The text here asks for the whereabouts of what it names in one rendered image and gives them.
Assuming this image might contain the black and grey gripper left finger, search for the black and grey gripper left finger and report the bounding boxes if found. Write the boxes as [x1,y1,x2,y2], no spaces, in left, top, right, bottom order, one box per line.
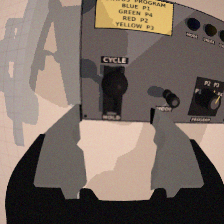
[5,104,87,224]

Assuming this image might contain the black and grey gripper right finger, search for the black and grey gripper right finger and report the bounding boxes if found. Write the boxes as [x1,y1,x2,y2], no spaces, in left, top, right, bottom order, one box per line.
[150,107,224,224]

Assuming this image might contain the grey control console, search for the grey control console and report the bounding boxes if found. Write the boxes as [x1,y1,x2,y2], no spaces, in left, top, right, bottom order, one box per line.
[79,0,224,124]

